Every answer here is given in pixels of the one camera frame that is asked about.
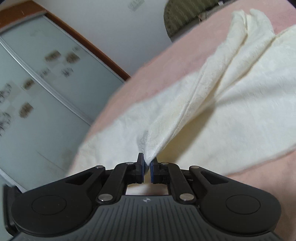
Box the olive green scalloped headboard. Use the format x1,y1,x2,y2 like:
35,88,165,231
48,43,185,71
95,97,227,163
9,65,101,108
164,1,224,41

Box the frosted glass wardrobe door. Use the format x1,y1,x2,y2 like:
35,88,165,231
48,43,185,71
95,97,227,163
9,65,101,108
1,16,124,191

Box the pink bed blanket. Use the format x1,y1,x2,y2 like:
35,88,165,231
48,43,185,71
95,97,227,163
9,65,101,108
81,1,295,240

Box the brown wooden wardrobe frame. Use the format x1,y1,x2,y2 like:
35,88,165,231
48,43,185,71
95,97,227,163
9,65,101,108
0,1,132,81

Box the wall switch plate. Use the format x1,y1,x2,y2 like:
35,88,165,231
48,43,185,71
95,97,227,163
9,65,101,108
128,0,144,11

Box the cream white pants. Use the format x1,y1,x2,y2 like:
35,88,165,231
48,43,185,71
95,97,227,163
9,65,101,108
69,9,295,174

